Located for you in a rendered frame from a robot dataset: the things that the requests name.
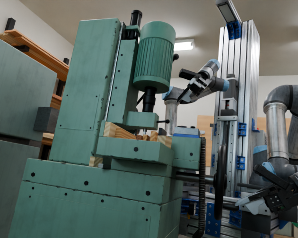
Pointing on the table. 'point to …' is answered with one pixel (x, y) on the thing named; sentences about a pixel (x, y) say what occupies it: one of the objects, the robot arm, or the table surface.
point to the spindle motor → (155, 56)
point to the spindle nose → (149, 99)
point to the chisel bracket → (142, 121)
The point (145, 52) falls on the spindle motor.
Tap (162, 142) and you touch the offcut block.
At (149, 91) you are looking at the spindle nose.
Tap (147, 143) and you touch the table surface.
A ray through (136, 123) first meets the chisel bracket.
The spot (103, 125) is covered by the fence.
